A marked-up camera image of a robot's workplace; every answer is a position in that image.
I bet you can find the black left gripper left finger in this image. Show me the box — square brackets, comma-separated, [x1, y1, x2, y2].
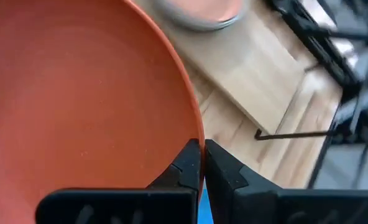
[35, 138, 203, 224]

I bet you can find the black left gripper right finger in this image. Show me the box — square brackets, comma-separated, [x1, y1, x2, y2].
[204, 138, 368, 224]

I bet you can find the black aluminium table frame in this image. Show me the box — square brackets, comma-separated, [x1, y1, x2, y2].
[264, 0, 368, 94]

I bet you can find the red plate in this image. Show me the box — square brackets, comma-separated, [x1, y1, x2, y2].
[0, 0, 206, 224]

